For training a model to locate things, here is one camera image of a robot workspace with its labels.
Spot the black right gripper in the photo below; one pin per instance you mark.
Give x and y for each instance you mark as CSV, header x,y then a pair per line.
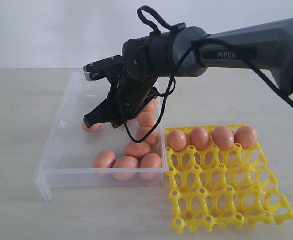
x,y
126,98

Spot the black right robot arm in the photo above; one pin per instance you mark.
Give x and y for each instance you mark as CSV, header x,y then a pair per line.
x,y
187,52

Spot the clear plastic bin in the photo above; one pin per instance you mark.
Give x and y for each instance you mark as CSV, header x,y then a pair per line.
x,y
69,153

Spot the brown egg front right corner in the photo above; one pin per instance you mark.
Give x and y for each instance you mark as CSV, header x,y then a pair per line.
x,y
151,160

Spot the yellow plastic egg tray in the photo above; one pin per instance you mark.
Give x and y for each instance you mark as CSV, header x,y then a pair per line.
x,y
215,187

